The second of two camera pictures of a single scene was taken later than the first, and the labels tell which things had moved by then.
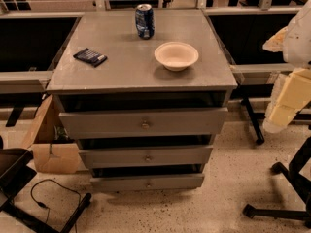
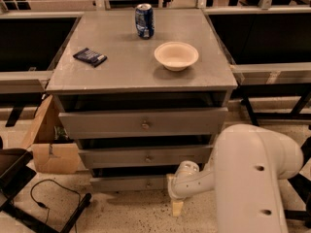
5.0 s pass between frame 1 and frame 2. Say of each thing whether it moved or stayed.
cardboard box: stayed
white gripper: moved
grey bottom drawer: stayed
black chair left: stayed
